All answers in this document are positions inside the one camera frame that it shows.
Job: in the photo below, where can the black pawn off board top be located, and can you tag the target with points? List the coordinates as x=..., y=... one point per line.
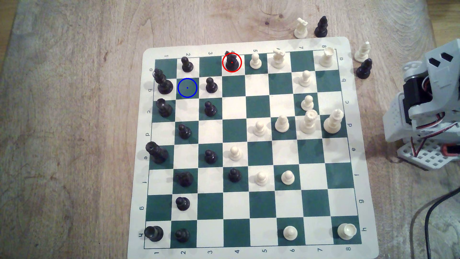
x=321, y=29

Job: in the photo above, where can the black king chess piece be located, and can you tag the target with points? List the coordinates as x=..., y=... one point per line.
x=157, y=153

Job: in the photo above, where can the black bishop chess piece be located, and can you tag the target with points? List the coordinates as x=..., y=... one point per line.
x=364, y=70

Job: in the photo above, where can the white bishop chess piece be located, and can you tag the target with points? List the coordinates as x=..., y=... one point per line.
x=362, y=53

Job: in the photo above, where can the white queen chess piece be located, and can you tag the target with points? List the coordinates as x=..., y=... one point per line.
x=309, y=123

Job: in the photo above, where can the black pawn chess piece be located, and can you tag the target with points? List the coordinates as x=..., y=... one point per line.
x=211, y=86
x=187, y=66
x=183, y=204
x=210, y=110
x=211, y=157
x=182, y=235
x=184, y=132
x=234, y=176

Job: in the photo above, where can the white king chess piece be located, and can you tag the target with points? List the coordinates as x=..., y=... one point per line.
x=333, y=123

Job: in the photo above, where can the black knight chess piece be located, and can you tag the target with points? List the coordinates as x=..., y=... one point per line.
x=185, y=179
x=231, y=64

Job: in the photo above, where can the white rook chess piece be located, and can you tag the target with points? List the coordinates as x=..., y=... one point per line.
x=347, y=232
x=326, y=58

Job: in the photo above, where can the white pawn row d right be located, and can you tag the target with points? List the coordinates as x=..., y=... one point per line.
x=282, y=124

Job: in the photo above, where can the black queen chess piece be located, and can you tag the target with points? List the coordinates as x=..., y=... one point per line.
x=164, y=85

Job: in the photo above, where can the green and white chess mat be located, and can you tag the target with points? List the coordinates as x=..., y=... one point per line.
x=233, y=108

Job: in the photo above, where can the white pawn chess piece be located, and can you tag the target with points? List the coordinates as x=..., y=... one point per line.
x=255, y=62
x=259, y=129
x=235, y=154
x=290, y=233
x=288, y=177
x=261, y=179
x=307, y=104
x=305, y=79

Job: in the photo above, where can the white knight chess piece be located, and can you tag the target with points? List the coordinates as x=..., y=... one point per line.
x=278, y=60
x=301, y=30

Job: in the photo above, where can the white grid base plate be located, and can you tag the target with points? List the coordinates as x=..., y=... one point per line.
x=431, y=158

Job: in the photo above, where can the black rook chess piece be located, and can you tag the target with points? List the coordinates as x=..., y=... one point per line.
x=165, y=109
x=154, y=233

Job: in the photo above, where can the grey and white robot arm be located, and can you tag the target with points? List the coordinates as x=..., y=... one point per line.
x=395, y=120

